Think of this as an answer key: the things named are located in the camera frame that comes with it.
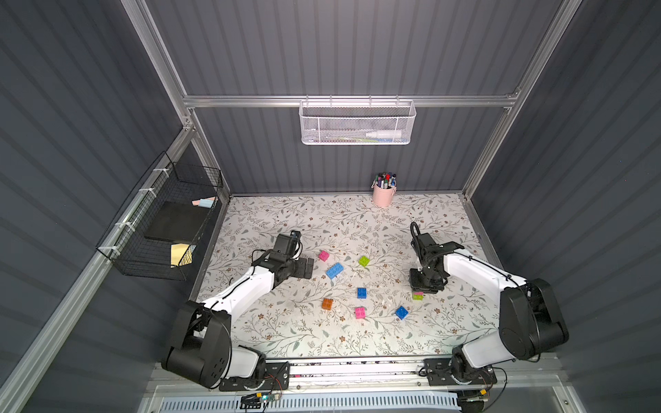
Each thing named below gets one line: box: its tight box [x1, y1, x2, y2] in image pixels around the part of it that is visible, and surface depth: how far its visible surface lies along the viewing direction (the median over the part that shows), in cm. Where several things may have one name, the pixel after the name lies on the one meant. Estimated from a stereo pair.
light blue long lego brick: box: [325, 262, 345, 280], surface depth 96 cm
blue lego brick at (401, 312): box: [395, 305, 409, 321], surface depth 86 cm
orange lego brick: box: [321, 297, 334, 311], surface depth 88 cm
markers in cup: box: [370, 172, 397, 190], surface depth 111 cm
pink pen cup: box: [372, 184, 397, 208], surface depth 117 cm
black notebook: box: [144, 200, 211, 243], surface depth 75 cm
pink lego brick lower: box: [353, 306, 367, 320], surface depth 86 cm
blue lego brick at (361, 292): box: [356, 287, 368, 300], surface depth 91 cm
